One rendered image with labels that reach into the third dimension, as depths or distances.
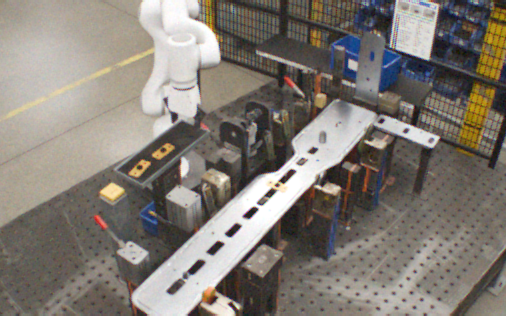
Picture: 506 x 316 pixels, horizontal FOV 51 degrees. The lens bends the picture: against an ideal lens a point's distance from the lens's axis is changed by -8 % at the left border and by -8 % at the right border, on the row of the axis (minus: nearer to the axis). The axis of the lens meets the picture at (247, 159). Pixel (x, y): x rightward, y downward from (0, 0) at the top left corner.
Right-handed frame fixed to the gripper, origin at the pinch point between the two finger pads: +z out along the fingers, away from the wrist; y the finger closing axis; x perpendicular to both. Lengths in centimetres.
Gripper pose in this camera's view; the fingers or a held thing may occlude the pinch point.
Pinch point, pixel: (185, 123)
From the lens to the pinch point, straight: 189.4
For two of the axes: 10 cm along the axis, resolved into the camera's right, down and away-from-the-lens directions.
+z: -0.1, 7.8, 6.3
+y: 8.7, 3.2, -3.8
